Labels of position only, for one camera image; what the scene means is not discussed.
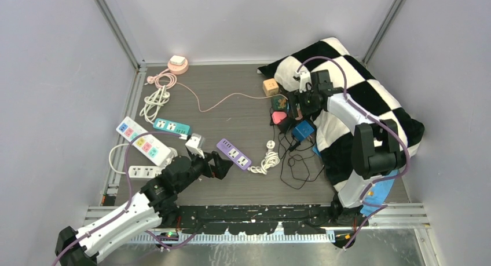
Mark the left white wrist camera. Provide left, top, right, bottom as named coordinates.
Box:
left=185, top=133, right=205, bottom=158

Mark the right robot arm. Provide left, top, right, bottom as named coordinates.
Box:
left=288, top=70, right=411, bottom=226

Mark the orange small plug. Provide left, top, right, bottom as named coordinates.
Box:
left=294, top=107, right=303, bottom=121

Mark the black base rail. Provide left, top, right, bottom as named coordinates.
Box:
left=142, top=205, right=369, bottom=236

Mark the black thin cable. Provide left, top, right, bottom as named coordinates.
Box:
left=270, top=122, right=327, bottom=190

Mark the white thick coiled cable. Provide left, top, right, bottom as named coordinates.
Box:
left=140, top=84, right=170, bottom=124

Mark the blue cube socket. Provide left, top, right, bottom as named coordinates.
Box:
left=292, top=120, right=316, bottom=142

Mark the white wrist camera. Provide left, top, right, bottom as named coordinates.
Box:
left=185, top=133, right=205, bottom=158
left=293, top=71, right=312, bottom=93

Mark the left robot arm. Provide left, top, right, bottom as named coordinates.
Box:
left=53, top=151, right=234, bottom=265

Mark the teal usb power strip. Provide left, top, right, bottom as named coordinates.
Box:
left=153, top=118, right=191, bottom=136

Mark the checkered black white pillow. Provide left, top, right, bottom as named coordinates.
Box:
left=258, top=37, right=425, bottom=191

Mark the orange cube socket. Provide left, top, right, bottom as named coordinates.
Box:
left=262, top=78, right=280, bottom=97

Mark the white colourful power strip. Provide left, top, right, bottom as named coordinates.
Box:
left=116, top=117, right=174, bottom=166

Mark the pink coiled cable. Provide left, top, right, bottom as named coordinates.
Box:
left=145, top=66, right=178, bottom=90

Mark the pink plug adapter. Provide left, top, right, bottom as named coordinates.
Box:
left=271, top=111, right=287, bottom=125

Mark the purple power strip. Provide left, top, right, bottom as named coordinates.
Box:
left=216, top=139, right=252, bottom=170

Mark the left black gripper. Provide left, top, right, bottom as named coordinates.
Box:
left=176, top=148, right=232, bottom=192

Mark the pink round socket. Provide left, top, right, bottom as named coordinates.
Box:
left=167, top=59, right=189, bottom=75

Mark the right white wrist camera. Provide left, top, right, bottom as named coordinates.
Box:
left=293, top=71, right=312, bottom=93

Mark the dark green cube socket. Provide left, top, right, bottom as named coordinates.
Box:
left=270, top=95, right=288, bottom=111

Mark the white charger block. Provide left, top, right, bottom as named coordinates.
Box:
left=169, top=55, right=186, bottom=66

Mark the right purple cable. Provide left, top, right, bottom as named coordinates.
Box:
left=295, top=56, right=411, bottom=250

